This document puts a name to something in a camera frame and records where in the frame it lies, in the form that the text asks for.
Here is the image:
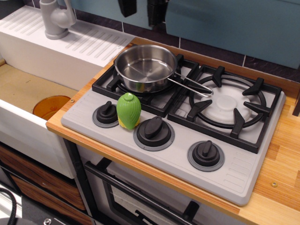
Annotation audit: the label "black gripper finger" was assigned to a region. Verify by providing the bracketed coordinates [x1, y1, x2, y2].
[147, 0, 169, 26]
[118, 0, 137, 17]

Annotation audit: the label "stainless steel pan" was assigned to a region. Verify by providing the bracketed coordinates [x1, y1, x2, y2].
[114, 45, 214, 98]

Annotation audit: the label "green toy corncob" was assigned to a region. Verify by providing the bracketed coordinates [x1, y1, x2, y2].
[116, 92, 142, 130]

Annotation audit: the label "black left stove knob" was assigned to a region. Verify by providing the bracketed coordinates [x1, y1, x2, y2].
[92, 101, 119, 128]

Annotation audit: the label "black stove knob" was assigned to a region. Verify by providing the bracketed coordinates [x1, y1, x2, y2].
[92, 101, 119, 128]
[133, 116, 175, 151]
[187, 140, 225, 172]

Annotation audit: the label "black middle stove knob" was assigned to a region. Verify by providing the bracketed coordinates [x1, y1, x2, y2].
[133, 116, 175, 151]

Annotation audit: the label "grey toy stove top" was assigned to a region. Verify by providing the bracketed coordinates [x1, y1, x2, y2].
[61, 45, 285, 205]

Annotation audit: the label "black right stove knob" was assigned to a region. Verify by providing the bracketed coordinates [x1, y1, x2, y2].
[187, 140, 225, 172]

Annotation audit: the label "grey toy faucet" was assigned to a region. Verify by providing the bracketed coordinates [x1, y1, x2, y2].
[39, 0, 76, 40]

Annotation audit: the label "black left burner grate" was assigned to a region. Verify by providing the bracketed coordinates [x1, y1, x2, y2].
[92, 54, 200, 117]

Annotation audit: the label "black burner grate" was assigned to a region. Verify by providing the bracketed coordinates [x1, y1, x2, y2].
[168, 65, 285, 153]
[92, 54, 200, 117]

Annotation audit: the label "white toy sink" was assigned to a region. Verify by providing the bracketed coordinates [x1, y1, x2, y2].
[0, 6, 133, 179]

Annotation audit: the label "black right burner grate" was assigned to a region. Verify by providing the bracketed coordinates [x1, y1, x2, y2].
[168, 65, 285, 153]

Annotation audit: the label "orange plastic drain disc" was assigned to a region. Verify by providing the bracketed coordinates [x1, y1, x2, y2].
[32, 95, 70, 120]

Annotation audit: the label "toy oven door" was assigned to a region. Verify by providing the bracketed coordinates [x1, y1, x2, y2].
[78, 146, 242, 225]

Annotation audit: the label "wooden drawer fronts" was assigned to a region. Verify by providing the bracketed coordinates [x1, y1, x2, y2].
[0, 143, 92, 225]

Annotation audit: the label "black braided cable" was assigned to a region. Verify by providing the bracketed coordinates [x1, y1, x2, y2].
[0, 187, 17, 225]

